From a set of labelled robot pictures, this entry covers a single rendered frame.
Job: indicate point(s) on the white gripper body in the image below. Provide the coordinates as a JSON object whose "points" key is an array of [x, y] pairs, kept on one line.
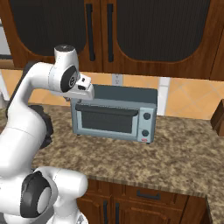
{"points": [[83, 94]]}

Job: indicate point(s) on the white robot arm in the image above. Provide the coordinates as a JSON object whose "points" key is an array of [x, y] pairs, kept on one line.
{"points": [[23, 128]]}

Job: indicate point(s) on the toaster oven glass door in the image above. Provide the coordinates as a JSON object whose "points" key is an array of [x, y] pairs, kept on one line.
{"points": [[108, 122]]}

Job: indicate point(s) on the grey toaster oven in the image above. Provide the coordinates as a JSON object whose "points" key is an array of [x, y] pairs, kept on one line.
{"points": [[122, 96]]}

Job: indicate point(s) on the dark toaster oven knob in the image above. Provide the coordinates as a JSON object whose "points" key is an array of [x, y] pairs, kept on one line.
{"points": [[145, 133], [147, 116]]}

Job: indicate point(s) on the brown base cupboard door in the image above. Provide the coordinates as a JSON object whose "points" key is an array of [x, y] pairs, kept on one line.
{"points": [[145, 214], [93, 208]]}

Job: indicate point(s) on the brown drawer front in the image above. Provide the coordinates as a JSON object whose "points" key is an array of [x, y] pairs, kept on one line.
{"points": [[172, 198]]}

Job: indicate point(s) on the white wall socket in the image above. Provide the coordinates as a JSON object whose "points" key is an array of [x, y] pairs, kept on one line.
{"points": [[117, 79]]}

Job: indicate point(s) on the brown wall cupboard door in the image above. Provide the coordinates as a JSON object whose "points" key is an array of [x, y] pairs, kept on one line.
{"points": [[43, 26], [163, 29]]}

